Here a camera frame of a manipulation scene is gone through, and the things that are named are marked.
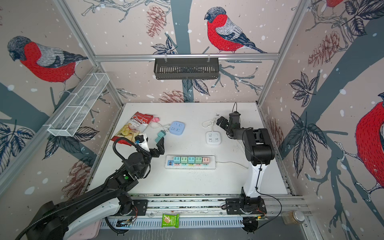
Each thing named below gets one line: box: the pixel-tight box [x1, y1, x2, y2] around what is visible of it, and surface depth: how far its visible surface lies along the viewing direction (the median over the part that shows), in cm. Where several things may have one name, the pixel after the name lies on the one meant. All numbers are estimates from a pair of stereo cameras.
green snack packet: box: [161, 213, 180, 228], surface depth 71 cm
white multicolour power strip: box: [164, 154, 216, 170], surface depth 87 cm
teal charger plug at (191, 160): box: [188, 156, 195, 164], surface depth 85 cm
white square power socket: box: [205, 131, 222, 145], surface depth 100 cm
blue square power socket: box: [169, 120, 185, 136], surface depth 105 cm
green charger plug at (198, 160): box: [195, 156, 202, 165], surface depth 85 cm
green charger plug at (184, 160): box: [180, 157, 188, 164], surface depth 85 cm
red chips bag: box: [110, 111, 154, 147], surface depth 104 cm
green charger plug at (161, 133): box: [157, 130, 166, 138], surface depth 103 cm
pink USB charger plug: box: [202, 157, 210, 165], surface depth 85 cm
